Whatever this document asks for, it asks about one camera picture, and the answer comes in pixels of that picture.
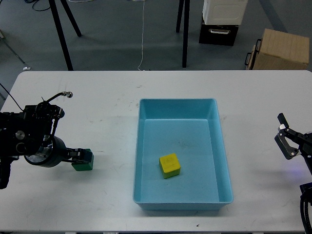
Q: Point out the black stand leg inner right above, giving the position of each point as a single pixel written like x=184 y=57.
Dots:
x=179 y=15

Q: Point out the black stand leg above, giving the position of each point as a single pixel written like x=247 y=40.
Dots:
x=179 y=15
x=185 y=32
x=71 y=18
x=61 y=35

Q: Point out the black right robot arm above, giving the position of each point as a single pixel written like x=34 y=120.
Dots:
x=293 y=143

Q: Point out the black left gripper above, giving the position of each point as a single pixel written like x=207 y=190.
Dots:
x=55 y=152

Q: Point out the black stand leg inner left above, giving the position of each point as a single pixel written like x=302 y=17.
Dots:
x=71 y=18

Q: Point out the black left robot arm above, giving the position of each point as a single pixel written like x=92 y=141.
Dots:
x=31 y=134

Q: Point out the yellow wooden block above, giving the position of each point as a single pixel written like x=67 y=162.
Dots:
x=169 y=165

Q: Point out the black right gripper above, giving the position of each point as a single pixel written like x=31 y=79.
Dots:
x=303 y=140

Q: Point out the black drawer box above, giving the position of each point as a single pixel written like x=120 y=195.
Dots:
x=224 y=35

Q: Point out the blue plastic tray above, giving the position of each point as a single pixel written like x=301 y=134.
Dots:
x=191 y=129

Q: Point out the green wooden block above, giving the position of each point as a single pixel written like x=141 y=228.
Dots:
x=83 y=166

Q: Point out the white appliance box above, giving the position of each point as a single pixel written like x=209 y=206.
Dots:
x=223 y=12

